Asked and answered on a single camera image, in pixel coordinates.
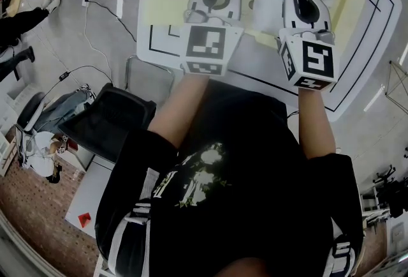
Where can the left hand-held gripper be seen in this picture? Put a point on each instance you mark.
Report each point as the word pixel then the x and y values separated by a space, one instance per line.
pixel 205 46

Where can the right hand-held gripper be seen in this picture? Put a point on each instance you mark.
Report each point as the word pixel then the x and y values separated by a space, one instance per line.
pixel 317 58

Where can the person's left forearm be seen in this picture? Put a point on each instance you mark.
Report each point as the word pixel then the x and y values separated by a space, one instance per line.
pixel 178 106

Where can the person's right forearm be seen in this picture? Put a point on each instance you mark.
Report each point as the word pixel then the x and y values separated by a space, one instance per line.
pixel 317 125

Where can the white table with black lines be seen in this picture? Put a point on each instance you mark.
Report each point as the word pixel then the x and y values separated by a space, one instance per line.
pixel 255 59

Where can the person's black printed t-shirt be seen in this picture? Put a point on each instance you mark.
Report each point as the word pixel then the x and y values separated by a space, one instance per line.
pixel 242 148

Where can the black office chair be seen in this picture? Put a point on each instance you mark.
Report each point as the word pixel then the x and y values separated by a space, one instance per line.
pixel 108 116

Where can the grey cabinet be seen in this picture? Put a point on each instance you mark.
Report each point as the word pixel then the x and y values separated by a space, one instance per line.
pixel 89 192

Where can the red triangular block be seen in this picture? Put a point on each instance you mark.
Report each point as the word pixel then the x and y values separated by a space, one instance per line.
pixel 84 221

